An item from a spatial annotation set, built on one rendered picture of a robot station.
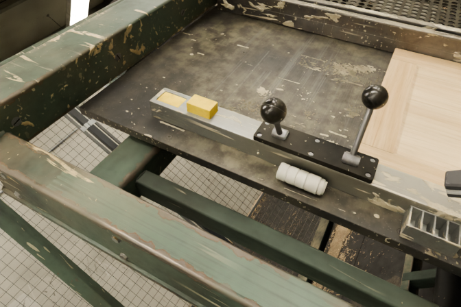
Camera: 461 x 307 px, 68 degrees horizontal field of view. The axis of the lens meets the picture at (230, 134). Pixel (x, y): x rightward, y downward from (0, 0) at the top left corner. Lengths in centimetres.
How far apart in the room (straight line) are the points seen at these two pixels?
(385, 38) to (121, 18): 64
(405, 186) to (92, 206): 46
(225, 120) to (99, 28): 36
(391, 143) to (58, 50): 65
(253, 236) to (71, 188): 29
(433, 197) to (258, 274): 29
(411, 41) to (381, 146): 38
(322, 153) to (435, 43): 49
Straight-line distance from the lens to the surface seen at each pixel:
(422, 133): 73
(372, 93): 54
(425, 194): 59
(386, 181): 58
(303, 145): 58
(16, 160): 63
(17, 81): 71
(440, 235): 60
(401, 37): 97
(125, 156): 69
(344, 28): 98
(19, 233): 117
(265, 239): 58
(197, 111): 63
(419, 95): 83
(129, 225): 49
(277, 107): 47
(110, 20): 85
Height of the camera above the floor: 160
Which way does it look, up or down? 5 degrees down
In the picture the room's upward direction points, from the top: 48 degrees counter-clockwise
